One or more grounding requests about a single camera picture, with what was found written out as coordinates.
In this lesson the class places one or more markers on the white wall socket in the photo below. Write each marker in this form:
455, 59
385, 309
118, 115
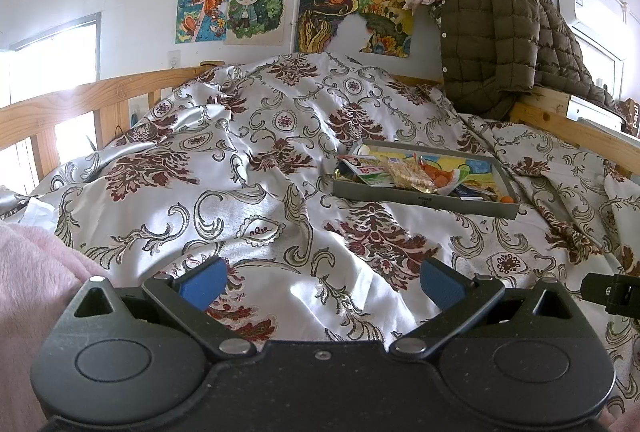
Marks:
174, 59

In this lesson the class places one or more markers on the white and green snack packet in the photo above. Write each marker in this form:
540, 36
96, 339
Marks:
372, 171

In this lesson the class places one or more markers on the white air conditioner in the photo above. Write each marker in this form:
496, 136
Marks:
570, 2

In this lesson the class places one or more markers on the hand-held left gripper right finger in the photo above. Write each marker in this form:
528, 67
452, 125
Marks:
442, 288

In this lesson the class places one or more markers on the swimming girl wall poster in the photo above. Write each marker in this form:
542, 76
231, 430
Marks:
200, 7

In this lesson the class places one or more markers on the pink fleece cloth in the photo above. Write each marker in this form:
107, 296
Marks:
35, 287

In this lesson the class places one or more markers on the floral printed satin blanket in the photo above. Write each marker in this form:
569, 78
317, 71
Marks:
225, 137

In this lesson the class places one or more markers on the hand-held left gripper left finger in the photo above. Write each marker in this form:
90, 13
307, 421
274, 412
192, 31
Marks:
202, 286

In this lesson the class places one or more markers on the blond child wall poster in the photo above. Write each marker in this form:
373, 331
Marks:
252, 2

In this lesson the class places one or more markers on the brown printed bag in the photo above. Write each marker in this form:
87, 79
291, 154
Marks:
632, 115

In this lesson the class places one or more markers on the grey tray with cartoon picture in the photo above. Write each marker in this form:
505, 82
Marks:
400, 202

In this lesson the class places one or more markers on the olive puffer jacket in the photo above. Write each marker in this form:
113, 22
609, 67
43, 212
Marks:
480, 37

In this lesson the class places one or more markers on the window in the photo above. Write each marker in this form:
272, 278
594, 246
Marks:
50, 62

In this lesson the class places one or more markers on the swirly night wall poster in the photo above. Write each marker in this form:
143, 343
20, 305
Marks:
320, 12

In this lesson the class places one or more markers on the clear puffed rice packet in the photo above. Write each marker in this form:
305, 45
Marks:
405, 173

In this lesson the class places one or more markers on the small orange snack packet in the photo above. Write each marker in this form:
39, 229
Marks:
507, 199

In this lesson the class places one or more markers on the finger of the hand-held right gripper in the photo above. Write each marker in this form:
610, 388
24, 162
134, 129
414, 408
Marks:
600, 288

